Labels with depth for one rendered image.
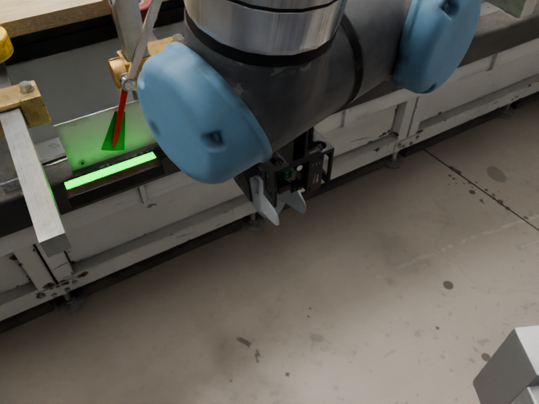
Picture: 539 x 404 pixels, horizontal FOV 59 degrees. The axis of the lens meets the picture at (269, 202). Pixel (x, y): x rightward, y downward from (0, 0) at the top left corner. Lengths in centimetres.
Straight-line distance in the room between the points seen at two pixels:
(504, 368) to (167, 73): 29
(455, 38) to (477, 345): 128
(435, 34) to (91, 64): 84
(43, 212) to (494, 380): 50
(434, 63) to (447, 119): 164
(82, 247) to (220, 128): 122
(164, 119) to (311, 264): 135
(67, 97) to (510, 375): 94
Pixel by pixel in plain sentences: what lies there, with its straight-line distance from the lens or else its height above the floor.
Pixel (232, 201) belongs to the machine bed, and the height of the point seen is 17.
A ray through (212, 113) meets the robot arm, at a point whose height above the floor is 115.
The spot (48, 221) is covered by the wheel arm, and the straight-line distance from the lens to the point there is 62.
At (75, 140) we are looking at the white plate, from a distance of 87.
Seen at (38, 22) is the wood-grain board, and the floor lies 89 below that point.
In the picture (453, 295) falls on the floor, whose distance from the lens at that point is 161.
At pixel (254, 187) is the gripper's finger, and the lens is 55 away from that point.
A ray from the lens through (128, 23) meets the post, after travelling 80.
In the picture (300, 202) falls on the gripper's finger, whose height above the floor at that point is 87.
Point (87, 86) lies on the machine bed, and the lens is 109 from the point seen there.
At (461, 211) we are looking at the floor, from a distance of 185.
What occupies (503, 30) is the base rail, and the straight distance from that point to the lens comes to 140.
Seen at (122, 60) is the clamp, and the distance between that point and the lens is 84.
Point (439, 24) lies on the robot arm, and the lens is 31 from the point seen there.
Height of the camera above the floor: 128
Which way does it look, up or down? 47 degrees down
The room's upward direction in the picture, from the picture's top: straight up
